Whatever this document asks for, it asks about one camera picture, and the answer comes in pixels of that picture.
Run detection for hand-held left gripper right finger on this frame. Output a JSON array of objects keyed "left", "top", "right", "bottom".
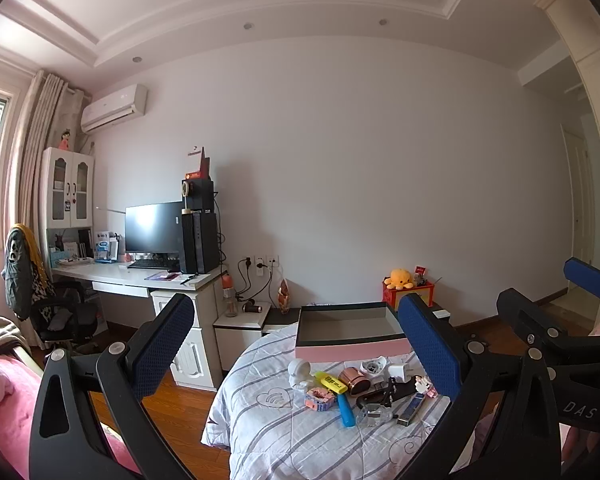
[{"left": 396, "top": 292, "right": 562, "bottom": 480}]

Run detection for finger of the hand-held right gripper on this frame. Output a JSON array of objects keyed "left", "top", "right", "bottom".
[
  {"left": 496, "top": 287, "right": 600, "bottom": 367},
  {"left": 563, "top": 257, "right": 600, "bottom": 306}
]

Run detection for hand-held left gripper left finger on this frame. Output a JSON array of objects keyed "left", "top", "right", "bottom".
[{"left": 28, "top": 292, "right": 197, "bottom": 480}]

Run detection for white charger plug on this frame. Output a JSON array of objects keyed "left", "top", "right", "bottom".
[{"left": 387, "top": 362, "right": 419, "bottom": 382}]

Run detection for pink white kitty block figure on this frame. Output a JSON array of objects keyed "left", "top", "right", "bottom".
[{"left": 412, "top": 375, "right": 439, "bottom": 401}]

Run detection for blue gold rectangular lighter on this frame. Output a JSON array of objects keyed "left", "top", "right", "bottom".
[{"left": 396, "top": 392, "right": 427, "bottom": 427}]

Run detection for black phone holder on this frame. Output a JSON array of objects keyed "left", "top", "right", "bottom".
[{"left": 356, "top": 380, "right": 417, "bottom": 411}]

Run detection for pink storage box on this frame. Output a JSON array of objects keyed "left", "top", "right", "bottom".
[{"left": 295, "top": 302, "right": 412, "bottom": 361}]

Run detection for clear plastic case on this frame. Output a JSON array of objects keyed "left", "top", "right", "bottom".
[{"left": 356, "top": 404, "right": 394, "bottom": 429}]

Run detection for yellow highlighter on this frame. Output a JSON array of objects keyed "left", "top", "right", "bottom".
[{"left": 313, "top": 370, "right": 349, "bottom": 395}]

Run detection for blue highlighter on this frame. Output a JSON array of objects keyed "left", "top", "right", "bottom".
[{"left": 336, "top": 394, "right": 357, "bottom": 428}]

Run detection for white round gadget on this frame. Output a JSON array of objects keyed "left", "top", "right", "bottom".
[{"left": 287, "top": 359, "right": 314, "bottom": 391}]

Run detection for white drawer unit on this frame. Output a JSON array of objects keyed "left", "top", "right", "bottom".
[{"left": 150, "top": 280, "right": 227, "bottom": 392}]

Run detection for red printed box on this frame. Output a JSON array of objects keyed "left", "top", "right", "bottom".
[{"left": 381, "top": 280, "right": 435, "bottom": 311}]

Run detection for orange octopus plush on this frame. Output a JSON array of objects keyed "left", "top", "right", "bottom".
[{"left": 383, "top": 268, "right": 415, "bottom": 290}]

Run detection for white nightstand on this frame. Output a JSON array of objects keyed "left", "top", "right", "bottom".
[{"left": 212, "top": 301, "right": 272, "bottom": 372}]

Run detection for rose gold cylinder case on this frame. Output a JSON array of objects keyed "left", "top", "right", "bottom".
[{"left": 341, "top": 366, "right": 374, "bottom": 399}]

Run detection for white door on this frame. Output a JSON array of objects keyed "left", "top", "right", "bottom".
[{"left": 560, "top": 124, "right": 597, "bottom": 267}]

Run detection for clear bottle with orange cap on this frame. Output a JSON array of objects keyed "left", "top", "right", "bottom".
[{"left": 221, "top": 272, "right": 239, "bottom": 318}]

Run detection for black office chair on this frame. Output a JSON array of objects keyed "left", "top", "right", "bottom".
[{"left": 7, "top": 280, "right": 107, "bottom": 357}]

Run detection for black computer tower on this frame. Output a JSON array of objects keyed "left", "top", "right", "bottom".
[{"left": 179, "top": 211, "right": 221, "bottom": 275}]

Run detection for blue tissue box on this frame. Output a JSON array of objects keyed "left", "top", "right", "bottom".
[{"left": 93, "top": 232, "right": 119, "bottom": 264}]

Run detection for black-topped headboard shelf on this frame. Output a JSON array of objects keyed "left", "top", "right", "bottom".
[{"left": 262, "top": 304, "right": 452, "bottom": 335}]

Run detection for black computer monitor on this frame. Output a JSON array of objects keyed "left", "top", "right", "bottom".
[{"left": 124, "top": 201, "right": 184, "bottom": 255}]

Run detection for black box with round dial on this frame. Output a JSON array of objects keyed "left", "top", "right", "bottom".
[{"left": 181, "top": 177, "right": 215, "bottom": 213}]

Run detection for dark jacket with yellow lining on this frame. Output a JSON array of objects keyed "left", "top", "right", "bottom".
[{"left": 2, "top": 224, "right": 57, "bottom": 322}]

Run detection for pink blanket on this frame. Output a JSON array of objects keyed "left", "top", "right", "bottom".
[{"left": 0, "top": 354, "right": 148, "bottom": 480}]

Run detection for white glass-door cabinet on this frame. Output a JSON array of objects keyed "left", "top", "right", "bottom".
[{"left": 42, "top": 146, "right": 96, "bottom": 231}]

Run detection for red paper bag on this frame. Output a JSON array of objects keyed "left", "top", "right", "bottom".
[{"left": 186, "top": 146, "right": 212, "bottom": 181}]

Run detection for white wardrobe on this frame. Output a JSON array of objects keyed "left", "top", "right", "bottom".
[{"left": 534, "top": 0, "right": 600, "bottom": 261}]

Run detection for beige curtain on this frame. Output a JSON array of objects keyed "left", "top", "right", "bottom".
[{"left": 0, "top": 72, "right": 89, "bottom": 261}]

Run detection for white air conditioner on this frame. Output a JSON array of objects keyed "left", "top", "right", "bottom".
[{"left": 80, "top": 84, "right": 149, "bottom": 134}]

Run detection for black power cable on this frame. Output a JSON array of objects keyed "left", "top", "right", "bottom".
[{"left": 236, "top": 258, "right": 272, "bottom": 307}]

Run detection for white wall sockets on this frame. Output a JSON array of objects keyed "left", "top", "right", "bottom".
[{"left": 238, "top": 254, "right": 280, "bottom": 269}]

